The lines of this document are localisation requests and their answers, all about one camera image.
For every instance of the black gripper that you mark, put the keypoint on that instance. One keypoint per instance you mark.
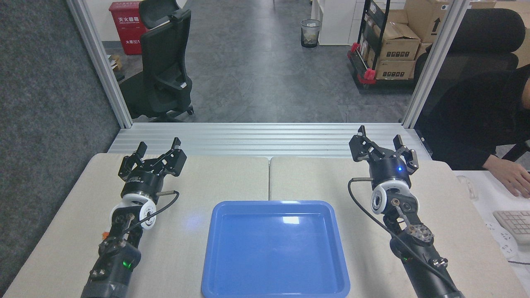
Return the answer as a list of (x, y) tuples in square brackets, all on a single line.
[(389, 171), (143, 182)]

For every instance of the blue plastic tray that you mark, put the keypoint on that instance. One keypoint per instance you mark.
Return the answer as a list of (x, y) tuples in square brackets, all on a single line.
[(275, 256)]

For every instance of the person's hand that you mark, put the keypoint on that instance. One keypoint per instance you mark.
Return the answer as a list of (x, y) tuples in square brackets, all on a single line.
[(511, 176)]

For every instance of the beige table pad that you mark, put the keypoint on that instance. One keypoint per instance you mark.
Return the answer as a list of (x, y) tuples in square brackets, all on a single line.
[(215, 178), (314, 178)]

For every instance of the black cart with red corners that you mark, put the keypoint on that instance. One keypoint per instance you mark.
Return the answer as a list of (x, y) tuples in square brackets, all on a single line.
[(364, 76)]

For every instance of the flat cardboard box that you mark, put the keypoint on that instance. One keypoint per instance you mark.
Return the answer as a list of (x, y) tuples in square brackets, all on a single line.
[(393, 69)]

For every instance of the person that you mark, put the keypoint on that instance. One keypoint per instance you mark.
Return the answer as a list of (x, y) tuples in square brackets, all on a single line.
[(468, 116)]

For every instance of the black mesh office chair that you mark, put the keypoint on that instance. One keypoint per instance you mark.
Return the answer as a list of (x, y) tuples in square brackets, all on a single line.
[(163, 58)]

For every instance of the grey felt partition panel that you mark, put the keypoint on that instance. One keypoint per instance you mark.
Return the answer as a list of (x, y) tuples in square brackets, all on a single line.
[(45, 124)]

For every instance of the open cardboard box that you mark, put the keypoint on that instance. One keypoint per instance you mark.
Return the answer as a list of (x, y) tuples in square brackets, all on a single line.
[(397, 41)]

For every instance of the silver ribbed aluminium platform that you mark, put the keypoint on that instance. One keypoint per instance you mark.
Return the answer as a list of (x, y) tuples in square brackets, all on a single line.
[(269, 138)]

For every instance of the red fire equipment box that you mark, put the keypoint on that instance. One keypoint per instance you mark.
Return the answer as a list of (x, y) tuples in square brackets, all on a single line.
[(126, 29)]

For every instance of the large cardboard box with arrow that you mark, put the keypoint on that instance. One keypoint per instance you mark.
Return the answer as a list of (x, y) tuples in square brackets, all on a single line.
[(426, 18)]

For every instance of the white cabinet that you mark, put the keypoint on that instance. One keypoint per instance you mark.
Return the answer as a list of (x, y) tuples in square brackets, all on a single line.
[(335, 20)]

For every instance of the white computer keyboard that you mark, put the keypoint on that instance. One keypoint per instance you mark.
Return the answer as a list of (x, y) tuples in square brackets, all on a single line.
[(515, 223)]

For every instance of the white power strip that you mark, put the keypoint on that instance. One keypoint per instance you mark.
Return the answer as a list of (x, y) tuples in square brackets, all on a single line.
[(503, 244)]

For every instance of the black padded office chair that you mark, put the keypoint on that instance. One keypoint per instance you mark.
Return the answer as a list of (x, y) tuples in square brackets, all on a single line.
[(488, 33)]

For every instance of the silver aluminium post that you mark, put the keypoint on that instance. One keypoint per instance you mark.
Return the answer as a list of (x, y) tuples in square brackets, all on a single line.
[(101, 62), (434, 62)]

